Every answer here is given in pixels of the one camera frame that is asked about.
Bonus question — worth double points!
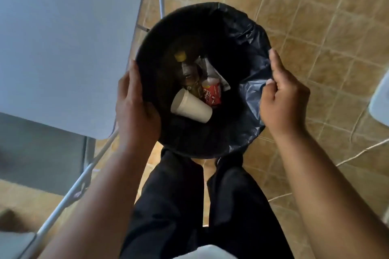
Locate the person's left hand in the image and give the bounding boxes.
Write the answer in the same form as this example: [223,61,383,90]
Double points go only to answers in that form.
[115,60,162,153]

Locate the person's right hand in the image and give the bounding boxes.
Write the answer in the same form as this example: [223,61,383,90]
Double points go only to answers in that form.
[259,49,311,138]

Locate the white paper cup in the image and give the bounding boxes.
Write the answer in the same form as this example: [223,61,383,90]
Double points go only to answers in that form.
[170,88,214,124]

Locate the black bin with liner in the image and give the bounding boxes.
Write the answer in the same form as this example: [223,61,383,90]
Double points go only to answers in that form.
[135,1,273,159]

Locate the yellow-capped tea bottle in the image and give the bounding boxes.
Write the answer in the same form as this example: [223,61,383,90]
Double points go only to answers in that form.
[173,50,205,99]

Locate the small red-label bottle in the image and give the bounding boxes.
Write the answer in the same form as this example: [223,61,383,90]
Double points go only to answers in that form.
[201,77,222,108]

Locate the person's left forearm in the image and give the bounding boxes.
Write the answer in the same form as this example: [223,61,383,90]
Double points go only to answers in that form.
[38,143,152,259]

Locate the person's right forearm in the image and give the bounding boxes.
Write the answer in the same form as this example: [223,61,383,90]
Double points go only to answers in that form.
[272,122,389,259]

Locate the black trousers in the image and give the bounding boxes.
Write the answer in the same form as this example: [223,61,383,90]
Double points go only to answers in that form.
[119,147,295,259]

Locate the small grey folding table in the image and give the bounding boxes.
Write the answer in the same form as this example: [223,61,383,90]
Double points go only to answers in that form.
[0,0,167,140]

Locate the light grey t-shirt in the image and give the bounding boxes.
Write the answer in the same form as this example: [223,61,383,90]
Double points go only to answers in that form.
[0,231,238,259]

